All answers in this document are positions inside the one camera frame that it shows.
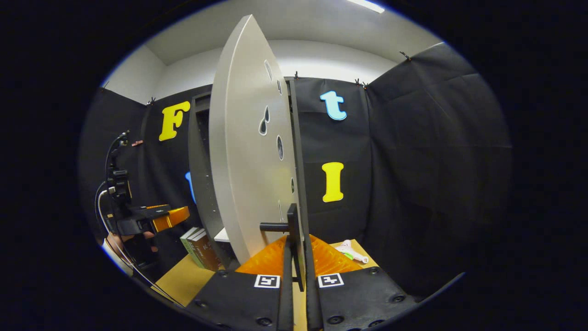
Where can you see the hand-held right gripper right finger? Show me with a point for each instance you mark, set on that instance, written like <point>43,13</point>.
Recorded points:
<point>313,303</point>

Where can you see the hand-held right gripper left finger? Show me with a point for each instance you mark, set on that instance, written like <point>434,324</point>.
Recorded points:
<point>285,303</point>

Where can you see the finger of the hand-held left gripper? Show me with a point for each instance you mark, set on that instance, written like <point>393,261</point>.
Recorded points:
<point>149,211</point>
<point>151,224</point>

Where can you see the dark grey cabinet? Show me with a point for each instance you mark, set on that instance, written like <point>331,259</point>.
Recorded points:
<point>200,184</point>

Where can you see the beige cabinet door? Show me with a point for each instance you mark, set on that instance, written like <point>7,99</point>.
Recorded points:
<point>243,151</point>

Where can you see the olive brown book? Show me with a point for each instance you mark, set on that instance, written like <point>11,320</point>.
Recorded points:
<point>195,233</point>

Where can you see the green white toy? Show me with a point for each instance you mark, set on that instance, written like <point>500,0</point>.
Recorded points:
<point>349,250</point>

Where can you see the black backdrop cloth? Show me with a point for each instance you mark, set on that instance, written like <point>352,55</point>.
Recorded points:
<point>413,184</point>

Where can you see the row of black cloth clips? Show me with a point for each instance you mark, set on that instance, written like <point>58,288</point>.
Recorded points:
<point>405,56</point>

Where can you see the long ceiling light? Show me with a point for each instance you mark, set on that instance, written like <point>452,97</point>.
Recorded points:
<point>367,5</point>

